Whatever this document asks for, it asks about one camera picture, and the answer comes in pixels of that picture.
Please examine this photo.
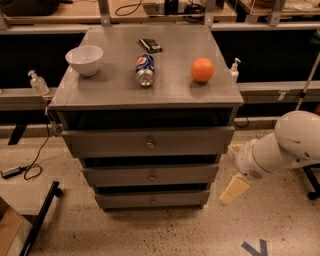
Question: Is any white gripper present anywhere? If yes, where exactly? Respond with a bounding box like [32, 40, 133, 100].
[219, 139, 268, 205]

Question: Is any grey bottom drawer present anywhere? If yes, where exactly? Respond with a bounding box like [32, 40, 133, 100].
[95, 190, 210, 209]

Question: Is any grey drawer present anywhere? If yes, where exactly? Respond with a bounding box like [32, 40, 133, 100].
[62, 126, 234, 158]
[95, 190, 210, 209]
[82, 164, 218, 187]

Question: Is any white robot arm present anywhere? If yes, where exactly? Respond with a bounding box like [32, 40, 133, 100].
[219, 111, 320, 205]

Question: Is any grey top drawer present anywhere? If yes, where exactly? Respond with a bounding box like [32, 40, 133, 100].
[62, 126, 234, 158]

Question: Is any grey drawer cabinet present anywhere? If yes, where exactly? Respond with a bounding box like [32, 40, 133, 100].
[50, 25, 243, 195]

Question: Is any grey middle drawer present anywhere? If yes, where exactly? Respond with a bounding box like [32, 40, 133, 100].
[82, 164, 218, 187]

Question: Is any black wheeled stand right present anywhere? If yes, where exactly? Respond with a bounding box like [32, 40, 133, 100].
[303, 166, 320, 200]

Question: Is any orange fruit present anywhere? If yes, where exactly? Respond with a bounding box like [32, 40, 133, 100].
[191, 58, 214, 83]

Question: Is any grey reacher pole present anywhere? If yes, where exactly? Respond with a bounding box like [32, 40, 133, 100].
[295, 51, 320, 111]

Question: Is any blue pepsi can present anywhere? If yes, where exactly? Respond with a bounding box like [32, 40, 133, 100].
[135, 53, 155, 87]

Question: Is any dark snack packet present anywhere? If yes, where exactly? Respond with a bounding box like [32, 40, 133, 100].
[139, 39, 162, 53]

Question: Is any black stand leg left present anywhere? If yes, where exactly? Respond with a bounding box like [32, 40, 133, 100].
[19, 181, 62, 256]

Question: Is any white bowl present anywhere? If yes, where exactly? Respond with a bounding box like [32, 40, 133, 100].
[65, 45, 103, 76]

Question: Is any clear sanitizer bottle left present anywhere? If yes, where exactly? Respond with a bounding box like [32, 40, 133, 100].
[28, 70, 49, 95]

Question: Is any cardboard box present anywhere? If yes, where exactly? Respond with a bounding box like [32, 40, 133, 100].
[0, 198, 24, 256]

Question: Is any black power adapter cable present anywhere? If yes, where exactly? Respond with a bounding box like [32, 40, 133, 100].
[0, 123, 52, 182]

